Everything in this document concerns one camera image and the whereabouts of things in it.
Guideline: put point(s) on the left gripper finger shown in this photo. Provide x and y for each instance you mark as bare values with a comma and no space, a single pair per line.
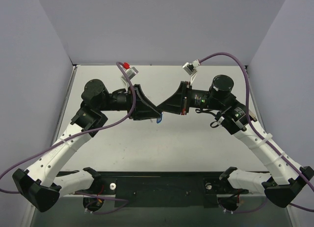
145,115
143,105

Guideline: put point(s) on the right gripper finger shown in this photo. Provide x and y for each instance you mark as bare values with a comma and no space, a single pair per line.
176,100
174,108

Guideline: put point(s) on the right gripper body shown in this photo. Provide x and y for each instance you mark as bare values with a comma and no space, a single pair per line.
184,98

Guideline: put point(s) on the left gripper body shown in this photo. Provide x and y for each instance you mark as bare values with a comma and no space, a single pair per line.
134,102

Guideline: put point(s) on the blue key tag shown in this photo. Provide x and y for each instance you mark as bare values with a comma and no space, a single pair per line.
159,119

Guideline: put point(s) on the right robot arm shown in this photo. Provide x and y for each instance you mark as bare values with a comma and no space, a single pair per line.
285,177

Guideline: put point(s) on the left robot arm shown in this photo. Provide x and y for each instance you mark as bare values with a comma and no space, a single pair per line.
63,143

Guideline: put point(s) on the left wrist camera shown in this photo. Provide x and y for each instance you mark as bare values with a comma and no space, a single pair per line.
130,72

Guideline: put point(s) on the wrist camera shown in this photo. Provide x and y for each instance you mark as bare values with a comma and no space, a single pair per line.
191,69
130,72

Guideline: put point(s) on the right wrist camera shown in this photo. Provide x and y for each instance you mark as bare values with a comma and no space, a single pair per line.
191,69

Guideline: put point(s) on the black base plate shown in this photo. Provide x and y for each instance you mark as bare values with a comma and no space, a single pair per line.
150,189

